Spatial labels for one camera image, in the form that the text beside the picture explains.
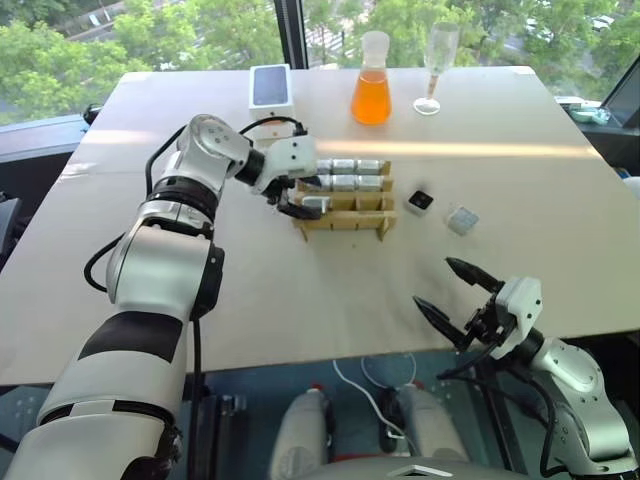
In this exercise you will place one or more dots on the dark monitor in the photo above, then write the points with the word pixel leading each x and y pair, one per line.
pixel 625 97

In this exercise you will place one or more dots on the small camera with black face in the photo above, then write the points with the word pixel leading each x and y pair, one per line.
pixel 420 201

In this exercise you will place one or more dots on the clear champagne glass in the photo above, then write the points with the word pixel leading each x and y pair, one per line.
pixel 440 50

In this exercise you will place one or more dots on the grey rounded shape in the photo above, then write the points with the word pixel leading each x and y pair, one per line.
pixel 300 435
pixel 430 425

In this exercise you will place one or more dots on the teal object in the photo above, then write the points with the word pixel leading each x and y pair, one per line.
pixel 592 114

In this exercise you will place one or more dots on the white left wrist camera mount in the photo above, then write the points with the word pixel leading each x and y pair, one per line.
pixel 290 155

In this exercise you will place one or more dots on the glass flask with orange liquid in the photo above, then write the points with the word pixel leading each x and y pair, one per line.
pixel 371 97

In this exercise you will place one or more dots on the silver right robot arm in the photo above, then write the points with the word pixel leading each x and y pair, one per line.
pixel 585 390

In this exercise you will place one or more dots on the white phone box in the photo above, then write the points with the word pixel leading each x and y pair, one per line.
pixel 271 87

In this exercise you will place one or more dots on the black table leg frame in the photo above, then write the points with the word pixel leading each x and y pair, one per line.
pixel 220 440

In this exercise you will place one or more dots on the dark window frame post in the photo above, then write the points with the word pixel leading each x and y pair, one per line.
pixel 291 32

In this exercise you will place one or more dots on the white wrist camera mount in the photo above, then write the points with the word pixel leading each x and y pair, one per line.
pixel 290 155
pixel 522 305

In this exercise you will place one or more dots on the small pale grey camera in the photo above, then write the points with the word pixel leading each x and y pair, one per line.
pixel 462 219

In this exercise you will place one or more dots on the grey robot body plate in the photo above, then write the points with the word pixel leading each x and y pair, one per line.
pixel 410 471

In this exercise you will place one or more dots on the wooden test tube rack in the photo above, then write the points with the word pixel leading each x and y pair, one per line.
pixel 360 220

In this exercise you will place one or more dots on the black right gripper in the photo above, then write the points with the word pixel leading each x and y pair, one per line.
pixel 487 322

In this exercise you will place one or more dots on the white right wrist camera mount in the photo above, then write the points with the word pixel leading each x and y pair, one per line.
pixel 522 305

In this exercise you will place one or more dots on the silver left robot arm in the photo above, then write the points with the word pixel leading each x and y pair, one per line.
pixel 150 260

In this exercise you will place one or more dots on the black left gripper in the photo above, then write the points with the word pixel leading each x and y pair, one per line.
pixel 281 192

